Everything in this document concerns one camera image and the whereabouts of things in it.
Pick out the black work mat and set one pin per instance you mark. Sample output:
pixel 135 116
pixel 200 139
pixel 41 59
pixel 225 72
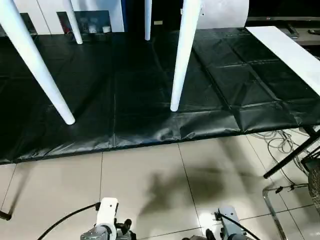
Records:
pixel 150 87

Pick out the white board on right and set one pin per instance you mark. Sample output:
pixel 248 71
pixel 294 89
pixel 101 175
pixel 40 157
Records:
pixel 287 55

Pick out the small white jar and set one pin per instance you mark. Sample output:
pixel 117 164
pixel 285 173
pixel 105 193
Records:
pixel 106 28
pixel 93 28

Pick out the black remote control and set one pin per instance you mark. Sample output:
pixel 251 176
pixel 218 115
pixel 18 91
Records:
pixel 292 30

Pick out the grey cushion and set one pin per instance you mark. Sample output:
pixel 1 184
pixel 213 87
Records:
pixel 225 13

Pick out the black monitor with red logo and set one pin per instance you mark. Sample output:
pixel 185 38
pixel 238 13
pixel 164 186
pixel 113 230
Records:
pixel 282 18

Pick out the black cabinet with gold label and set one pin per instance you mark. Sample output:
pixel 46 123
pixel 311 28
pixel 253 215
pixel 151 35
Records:
pixel 162 15

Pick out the white glass-door cabinet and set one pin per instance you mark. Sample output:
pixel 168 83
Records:
pixel 45 15

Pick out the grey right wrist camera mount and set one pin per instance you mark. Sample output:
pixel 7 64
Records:
pixel 228 220

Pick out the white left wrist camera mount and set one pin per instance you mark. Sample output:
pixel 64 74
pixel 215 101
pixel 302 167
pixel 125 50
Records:
pixel 107 210

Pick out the chrome tube frame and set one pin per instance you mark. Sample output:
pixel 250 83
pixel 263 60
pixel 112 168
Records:
pixel 272 207

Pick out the black metal frame bar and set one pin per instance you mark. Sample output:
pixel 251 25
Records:
pixel 292 155
pixel 5 215

